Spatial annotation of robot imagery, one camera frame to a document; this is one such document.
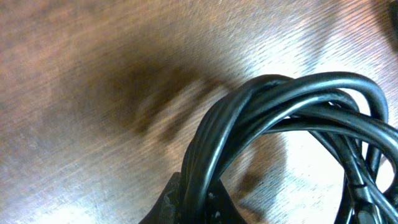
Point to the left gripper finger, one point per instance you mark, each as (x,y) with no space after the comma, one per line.
(219,208)

